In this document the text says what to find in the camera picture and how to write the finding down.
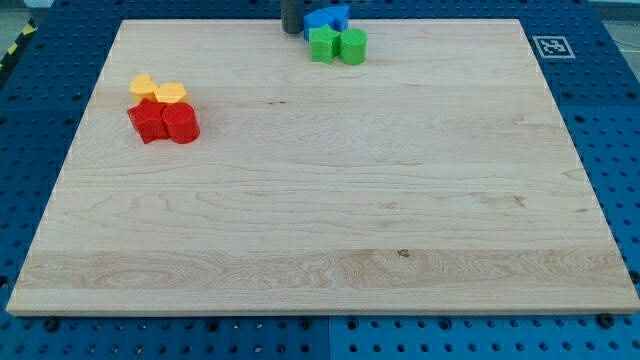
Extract black bolt front left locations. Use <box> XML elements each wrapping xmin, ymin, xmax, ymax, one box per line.
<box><xmin>42</xmin><ymin>317</ymin><xmax>60</xmax><ymax>333</ymax></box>

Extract light wooden board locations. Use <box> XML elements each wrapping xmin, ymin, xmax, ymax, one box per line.
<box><xmin>7</xmin><ymin>19</ymin><xmax>639</xmax><ymax>317</ymax></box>

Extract blue rounded block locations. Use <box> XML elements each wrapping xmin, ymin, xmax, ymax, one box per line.
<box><xmin>303</xmin><ymin>9</ymin><xmax>335</xmax><ymax>41</ymax></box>

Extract green star block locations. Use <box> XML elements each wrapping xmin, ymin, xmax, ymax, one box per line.
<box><xmin>308</xmin><ymin>25</ymin><xmax>341</xmax><ymax>64</ymax></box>

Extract yellow hexagon block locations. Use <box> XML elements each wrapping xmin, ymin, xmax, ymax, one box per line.
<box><xmin>154</xmin><ymin>82</ymin><xmax>191</xmax><ymax>104</ymax></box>

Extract blue crescent block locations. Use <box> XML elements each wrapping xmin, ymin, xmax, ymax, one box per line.
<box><xmin>324</xmin><ymin>5</ymin><xmax>350</xmax><ymax>32</ymax></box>

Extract black bolt front right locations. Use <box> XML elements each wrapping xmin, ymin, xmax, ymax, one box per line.
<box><xmin>597</xmin><ymin>313</ymin><xmax>615</xmax><ymax>329</ymax></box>

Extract green cylinder block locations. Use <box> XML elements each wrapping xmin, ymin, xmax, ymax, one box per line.
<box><xmin>340</xmin><ymin>28</ymin><xmax>368</xmax><ymax>65</ymax></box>

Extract black bolt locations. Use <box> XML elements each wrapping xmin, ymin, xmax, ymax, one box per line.
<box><xmin>42</xmin><ymin>317</ymin><xmax>60</xmax><ymax>333</ymax></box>
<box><xmin>597</xmin><ymin>313</ymin><xmax>615</xmax><ymax>329</ymax></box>

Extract red star block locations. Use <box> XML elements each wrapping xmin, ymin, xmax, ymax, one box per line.
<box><xmin>127</xmin><ymin>99</ymin><xmax>169</xmax><ymax>144</ymax></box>

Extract red cylinder block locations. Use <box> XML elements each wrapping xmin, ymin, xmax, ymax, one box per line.
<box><xmin>162</xmin><ymin>102</ymin><xmax>200</xmax><ymax>144</ymax></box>

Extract white fiducial marker tag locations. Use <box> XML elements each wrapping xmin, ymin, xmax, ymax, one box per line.
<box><xmin>532</xmin><ymin>35</ymin><xmax>575</xmax><ymax>59</ymax></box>

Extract yellow heart block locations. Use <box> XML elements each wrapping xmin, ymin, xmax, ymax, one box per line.
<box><xmin>129</xmin><ymin>73</ymin><xmax>158</xmax><ymax>105</ymax></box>

